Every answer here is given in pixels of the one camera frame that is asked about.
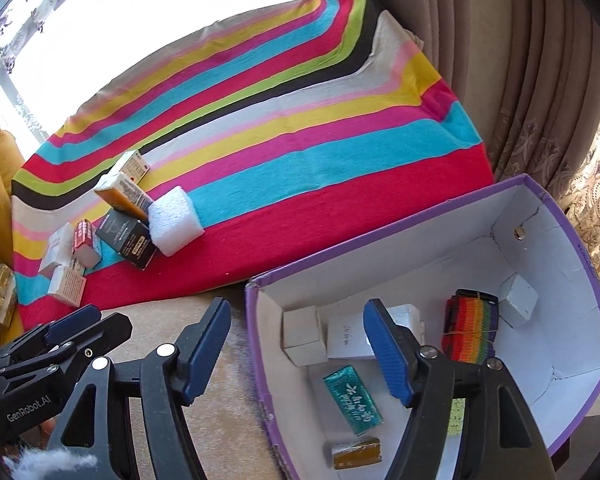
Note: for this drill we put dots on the patterned beige curtain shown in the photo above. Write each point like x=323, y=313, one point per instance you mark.
x=595, y=200

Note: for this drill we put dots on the medium silver white box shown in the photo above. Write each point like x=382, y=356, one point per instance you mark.
x=347, y=335

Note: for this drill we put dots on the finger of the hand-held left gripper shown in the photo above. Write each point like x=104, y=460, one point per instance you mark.
x=105, y=335
x=75, y=321

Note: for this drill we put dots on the red tissue packet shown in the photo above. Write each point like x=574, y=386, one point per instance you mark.
x=85, y=242

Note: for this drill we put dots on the white fluffy cloth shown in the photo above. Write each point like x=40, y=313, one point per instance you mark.
x=45, y=465

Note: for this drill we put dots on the white lace curtain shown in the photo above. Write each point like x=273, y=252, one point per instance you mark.
x=35, y=15

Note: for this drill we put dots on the black carton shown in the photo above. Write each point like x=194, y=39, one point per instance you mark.
x=125, y=237

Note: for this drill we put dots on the white box with red print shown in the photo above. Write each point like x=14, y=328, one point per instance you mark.
x=132, y=166

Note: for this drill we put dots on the yellow leather sofa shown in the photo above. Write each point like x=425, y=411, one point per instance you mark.
x=0, y=175

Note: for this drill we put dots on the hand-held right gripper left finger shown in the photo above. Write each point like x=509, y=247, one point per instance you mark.
x=207, y=345

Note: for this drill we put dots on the small gold foil packet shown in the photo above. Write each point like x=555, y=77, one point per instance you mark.
x=355, y=452

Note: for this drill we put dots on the beige pleated curtain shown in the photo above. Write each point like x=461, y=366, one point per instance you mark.
x=480, y=35

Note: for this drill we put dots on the purple cardboard box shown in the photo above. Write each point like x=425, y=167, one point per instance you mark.
x=555, y=270

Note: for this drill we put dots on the long white barcode box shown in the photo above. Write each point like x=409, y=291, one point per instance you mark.
x=67, y=285

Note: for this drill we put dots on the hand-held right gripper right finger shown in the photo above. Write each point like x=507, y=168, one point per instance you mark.
x=387, y=350

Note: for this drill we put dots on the beige velvet cushion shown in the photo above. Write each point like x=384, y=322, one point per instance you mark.
x=230, y=410

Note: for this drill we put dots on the small green white box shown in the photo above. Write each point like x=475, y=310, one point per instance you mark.
x=352, y=400

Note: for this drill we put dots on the green sponge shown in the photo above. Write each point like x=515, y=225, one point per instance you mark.
x=457, y=415

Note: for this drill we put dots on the rainbow striped blanket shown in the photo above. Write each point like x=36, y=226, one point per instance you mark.
x=280, y=110

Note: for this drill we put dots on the white foam block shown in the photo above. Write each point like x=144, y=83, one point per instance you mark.
x=175, y=222

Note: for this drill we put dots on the orange tissue packet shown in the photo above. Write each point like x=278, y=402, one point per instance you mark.
x=122, y=195

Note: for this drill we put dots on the white cube box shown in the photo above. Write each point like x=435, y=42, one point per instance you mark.
x=517, y=302

